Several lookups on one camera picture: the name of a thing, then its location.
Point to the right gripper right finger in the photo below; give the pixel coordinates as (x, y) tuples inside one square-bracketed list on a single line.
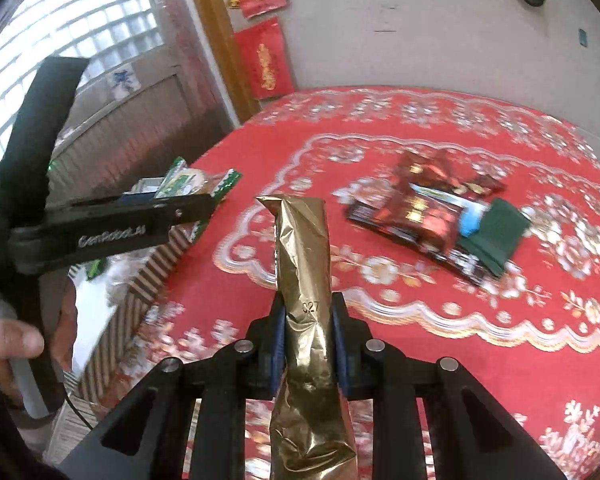
[(430, 419)]

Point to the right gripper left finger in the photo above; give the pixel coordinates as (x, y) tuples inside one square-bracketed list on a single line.
[(187, 420)]

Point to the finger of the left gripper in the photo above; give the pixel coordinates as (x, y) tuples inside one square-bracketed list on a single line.
[(70, 235), (124, 199)]

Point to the green peanut snack bag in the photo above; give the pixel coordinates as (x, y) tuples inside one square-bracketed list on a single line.
[(182, 180)]

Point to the gold foil snack packet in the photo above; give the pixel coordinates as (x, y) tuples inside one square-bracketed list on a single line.
[(311, 432)]

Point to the dark green snack packet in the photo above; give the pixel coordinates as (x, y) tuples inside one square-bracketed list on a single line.
[(497, 237)]

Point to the red gold snack packet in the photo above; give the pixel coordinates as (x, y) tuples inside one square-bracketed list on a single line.
[(434, 223)]

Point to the blue white snack packet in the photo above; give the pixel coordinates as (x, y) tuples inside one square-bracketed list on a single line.
[(471, 213)]

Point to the dark red small packet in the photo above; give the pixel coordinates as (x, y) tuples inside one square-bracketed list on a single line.
[(479, 186)]

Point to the black long snack bar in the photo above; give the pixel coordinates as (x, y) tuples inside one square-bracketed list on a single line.
[(459, 262)]

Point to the person's left hand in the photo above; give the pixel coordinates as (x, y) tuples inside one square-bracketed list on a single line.
[(20, 340)]

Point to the striped white cardboard box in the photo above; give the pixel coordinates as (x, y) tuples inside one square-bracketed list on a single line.
[(113, 295)]

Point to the blue flower sticker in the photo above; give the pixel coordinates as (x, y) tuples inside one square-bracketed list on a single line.
[(123, 82)]

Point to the glass block window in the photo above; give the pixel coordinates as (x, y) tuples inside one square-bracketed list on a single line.
[(109, 33)]

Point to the red floral tablecloth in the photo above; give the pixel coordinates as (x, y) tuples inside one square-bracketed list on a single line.
[(532, 337)]

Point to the lower red wall banner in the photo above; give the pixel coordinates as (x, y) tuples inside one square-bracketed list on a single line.
[(263, 51)]

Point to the wooden door frame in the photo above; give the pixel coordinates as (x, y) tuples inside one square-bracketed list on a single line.
[(225, 62)]

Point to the small blue wall sticker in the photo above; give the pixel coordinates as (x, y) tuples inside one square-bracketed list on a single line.
[(583, 38)]

